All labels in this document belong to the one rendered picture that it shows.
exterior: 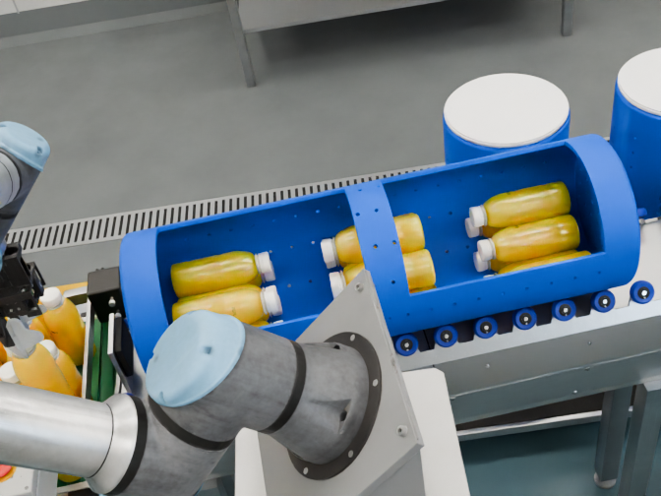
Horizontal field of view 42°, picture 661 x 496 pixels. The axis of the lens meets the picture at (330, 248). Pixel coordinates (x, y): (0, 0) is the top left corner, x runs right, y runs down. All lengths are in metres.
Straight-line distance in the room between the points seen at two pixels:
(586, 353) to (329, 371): 0.80
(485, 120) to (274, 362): 1.11
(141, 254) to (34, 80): 3.31
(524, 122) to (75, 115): 2.79
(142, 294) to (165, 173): 2.33
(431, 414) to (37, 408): 0.57
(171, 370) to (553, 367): 0.92
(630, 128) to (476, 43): 2.26
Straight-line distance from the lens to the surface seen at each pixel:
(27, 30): 5.16
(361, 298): 1.12
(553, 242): 1.63
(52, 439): 0.98
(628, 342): 1.75
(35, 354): 1.53
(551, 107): 2.01
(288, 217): 1.65
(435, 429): 1.27
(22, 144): 1.16
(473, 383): 1.69
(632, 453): 2.20
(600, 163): 1.55
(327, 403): 1.03
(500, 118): 1.98
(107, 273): 1.85
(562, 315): 1.65
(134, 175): 3.82
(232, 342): 0.97
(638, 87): 2.09
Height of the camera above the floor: 2.20
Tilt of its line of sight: 43 degrees down
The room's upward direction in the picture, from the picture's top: 11 degrees counter-clockwise
